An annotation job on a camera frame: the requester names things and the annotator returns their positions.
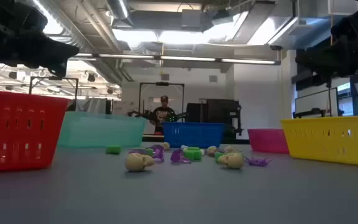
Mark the teal translucent plastic bin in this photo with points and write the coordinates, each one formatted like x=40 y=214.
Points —
x=104 y=130

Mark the pink plastic bowl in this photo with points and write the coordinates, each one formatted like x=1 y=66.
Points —
x=267 y=141

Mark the purple plastic witch hat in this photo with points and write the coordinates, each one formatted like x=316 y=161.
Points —
x=137 y=151
x=178 y=156
x=158 y=155

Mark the blue plastic basket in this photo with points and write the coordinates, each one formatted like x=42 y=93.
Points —
x=194 y=135

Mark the white board with frame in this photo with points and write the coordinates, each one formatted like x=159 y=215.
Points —
x=315 y=102

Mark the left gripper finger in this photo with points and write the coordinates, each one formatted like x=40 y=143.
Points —
x=57 y=67
x=57 y=49

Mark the person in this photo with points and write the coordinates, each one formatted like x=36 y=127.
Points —
x=163 y=115

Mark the black background machine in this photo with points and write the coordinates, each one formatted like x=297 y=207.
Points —
x=219 y=112

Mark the red plastic basket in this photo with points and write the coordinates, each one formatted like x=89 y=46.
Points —
x=17 y=130

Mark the yellow plastic basket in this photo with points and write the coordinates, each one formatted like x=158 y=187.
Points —
x=331 y=140

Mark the green toy block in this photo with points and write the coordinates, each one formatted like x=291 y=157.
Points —
x=192 y=153

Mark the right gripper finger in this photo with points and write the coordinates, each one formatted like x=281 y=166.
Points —
x=334 y=71
x=322 y=57

